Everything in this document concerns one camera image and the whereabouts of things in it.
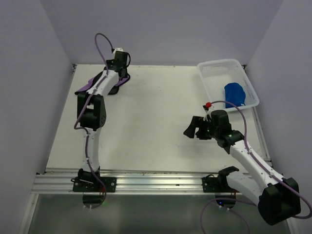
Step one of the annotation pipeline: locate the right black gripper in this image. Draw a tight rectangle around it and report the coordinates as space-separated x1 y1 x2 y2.
183 116 219 140

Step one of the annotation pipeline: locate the purple and grey towel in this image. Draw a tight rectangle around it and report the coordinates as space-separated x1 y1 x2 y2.
74 72 131 95

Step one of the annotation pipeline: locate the blue towel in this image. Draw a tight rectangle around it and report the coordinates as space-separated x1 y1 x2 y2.
224 82 246 107

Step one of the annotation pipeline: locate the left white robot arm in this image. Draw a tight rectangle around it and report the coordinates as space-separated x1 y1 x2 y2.
72 48 130 193

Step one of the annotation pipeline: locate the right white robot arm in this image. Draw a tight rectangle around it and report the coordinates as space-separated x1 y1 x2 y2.
183 110 301 226

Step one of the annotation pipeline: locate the white plastic basket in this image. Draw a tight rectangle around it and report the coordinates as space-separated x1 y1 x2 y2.
197 59 259 110

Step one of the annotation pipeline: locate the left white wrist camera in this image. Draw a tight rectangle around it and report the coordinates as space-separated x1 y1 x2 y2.
112 47 124 54

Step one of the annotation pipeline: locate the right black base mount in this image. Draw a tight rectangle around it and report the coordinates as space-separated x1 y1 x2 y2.
201 174 238 193

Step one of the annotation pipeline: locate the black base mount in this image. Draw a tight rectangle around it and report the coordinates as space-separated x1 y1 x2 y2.
71 169 117 193
201 174 238 193

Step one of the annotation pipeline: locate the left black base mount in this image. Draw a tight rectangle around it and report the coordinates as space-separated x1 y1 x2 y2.
71 169 117 193

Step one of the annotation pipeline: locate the aluminium frame rail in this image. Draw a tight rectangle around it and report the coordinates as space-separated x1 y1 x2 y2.
29 170 288 198

